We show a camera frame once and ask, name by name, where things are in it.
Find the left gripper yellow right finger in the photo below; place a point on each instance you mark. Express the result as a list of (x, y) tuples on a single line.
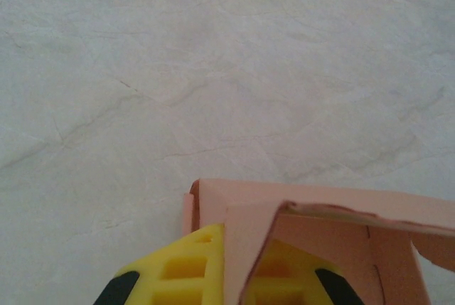
[(284, 276)]

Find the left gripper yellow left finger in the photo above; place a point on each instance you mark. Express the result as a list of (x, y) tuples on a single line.
[(185, 269)]

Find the pink paper box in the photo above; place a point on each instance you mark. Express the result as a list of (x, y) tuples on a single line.
[(249, 219)]

